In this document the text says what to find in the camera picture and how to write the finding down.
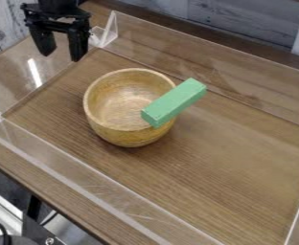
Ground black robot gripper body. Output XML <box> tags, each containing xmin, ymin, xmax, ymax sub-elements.
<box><xmin>20</xmin><ymin>0</ymin><xmax>91</xmax><ymax>33</ymax></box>

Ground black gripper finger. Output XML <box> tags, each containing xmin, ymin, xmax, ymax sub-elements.
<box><xmin>68</xmin><ymin>28</ymin><xmax>89</xmax><ymax>62</ymax></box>
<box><xmin>29</xmin><ymin>25</ymin><xmax>56</xmax><ymax>56</ymax></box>

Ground brown wooden bowl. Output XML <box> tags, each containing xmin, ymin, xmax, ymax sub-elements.
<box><xmin>83</xmin><ymin>68</ymin><xmax>175</xmax><ymax>147</ymax></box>

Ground green rectangular block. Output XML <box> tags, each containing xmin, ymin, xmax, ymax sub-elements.
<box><xmin>140</xmin><ymin>78</ymin><xmax>207</xmax><ymax>128</ymax></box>

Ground clear acrylic tray walls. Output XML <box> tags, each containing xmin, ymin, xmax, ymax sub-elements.
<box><xmin>0</xmin><ymin>11</ymin><xmax>299</xmax><ymax>245</ymax></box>

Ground black metal table bracket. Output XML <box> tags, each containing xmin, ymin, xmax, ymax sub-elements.
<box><xmin>21</xmin><ymin>195</ymin><xmax>67</xmax><ymax>245</ymax></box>

